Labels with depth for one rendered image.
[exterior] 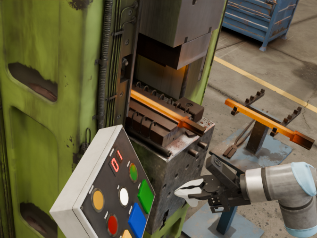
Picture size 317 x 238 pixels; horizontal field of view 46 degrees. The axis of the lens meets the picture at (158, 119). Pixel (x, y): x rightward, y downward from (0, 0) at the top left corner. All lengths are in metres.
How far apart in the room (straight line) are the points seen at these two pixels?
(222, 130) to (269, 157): 1.36
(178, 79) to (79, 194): 0.99
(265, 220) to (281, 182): 1.67
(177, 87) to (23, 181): 0.83
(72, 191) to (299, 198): 0.57
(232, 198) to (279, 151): 1.04
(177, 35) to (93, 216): 0.62
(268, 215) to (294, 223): 1.62
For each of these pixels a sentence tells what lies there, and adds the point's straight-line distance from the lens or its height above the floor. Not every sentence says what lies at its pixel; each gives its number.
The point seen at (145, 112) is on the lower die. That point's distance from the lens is 1.55.
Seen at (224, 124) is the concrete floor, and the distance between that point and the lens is 3.42.
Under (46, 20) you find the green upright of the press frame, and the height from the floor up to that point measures 1.37.
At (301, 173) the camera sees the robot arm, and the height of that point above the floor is 1.26.
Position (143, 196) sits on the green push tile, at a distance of 1.13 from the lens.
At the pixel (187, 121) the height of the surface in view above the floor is 1.01.
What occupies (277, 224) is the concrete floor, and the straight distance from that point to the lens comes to 2.70.
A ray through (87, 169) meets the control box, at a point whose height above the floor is 1.18.
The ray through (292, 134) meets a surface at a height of 0.95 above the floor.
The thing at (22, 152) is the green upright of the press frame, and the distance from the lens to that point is 1.71.
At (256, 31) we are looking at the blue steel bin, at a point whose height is 0.20.
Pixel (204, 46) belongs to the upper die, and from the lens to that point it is 1.41.
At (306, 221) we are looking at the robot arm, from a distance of 1.10.
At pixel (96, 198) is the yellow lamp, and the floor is 1.17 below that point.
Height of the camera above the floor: 1.84
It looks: 34 degrees down
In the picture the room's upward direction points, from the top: 10 degrees clockwise
